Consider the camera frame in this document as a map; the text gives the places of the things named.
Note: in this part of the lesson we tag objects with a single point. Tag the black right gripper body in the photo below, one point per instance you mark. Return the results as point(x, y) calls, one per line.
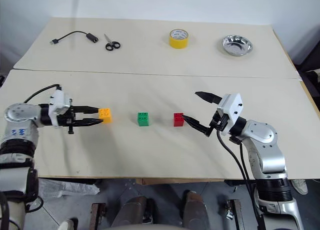
point(220, 121)

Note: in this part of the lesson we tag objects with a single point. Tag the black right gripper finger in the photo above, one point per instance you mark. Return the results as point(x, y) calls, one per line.
point(210, 97)
point(197, 124)

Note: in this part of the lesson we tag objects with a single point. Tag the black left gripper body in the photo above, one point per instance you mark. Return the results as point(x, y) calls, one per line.
point(65, 120)

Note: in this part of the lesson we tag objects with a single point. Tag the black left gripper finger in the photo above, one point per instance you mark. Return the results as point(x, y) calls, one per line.
point(86, 109)
point(87, 122)

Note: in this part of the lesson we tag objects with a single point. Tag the yellow toy brick cube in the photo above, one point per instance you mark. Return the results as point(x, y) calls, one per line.
point(105, 115)

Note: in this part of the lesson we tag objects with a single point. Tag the red toy brick cube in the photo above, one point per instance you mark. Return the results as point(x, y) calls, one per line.
point(178, 120)

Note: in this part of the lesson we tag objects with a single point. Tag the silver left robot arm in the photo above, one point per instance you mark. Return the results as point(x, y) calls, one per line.
point(20, 115)

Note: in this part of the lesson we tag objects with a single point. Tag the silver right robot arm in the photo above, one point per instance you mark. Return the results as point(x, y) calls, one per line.
point(265, 145)

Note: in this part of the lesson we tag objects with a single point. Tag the green toy brick cube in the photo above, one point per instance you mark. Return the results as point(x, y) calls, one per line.
point(143, 119)

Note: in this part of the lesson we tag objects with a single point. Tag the shiny steel bowl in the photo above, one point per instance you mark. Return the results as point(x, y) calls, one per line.
point(237, 46)

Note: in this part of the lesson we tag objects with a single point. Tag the yellow tape roll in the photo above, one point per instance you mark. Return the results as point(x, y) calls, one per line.
point(178, 41)

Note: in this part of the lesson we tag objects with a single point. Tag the clear plastic bag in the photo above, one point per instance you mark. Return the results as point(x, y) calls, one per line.
point(67, 188)

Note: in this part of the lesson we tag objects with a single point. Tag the white shoe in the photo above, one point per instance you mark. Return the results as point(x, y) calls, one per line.
point(300, 186)

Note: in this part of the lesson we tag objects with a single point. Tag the dark furniture beside table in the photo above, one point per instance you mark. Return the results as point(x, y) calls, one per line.
point(310, 55)

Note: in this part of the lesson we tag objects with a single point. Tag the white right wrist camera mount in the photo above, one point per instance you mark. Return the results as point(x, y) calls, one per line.
point(233, 106)

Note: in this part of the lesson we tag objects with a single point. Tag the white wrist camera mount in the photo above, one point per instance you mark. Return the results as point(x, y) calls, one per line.
point(59, 100)
point(233, 106)

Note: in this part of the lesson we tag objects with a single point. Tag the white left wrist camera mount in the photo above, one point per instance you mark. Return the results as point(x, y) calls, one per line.
point(59, 100)

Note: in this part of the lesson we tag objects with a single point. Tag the brown metal frame bar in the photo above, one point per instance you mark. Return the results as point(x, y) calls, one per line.
point(98, 216)
point(235, 215)

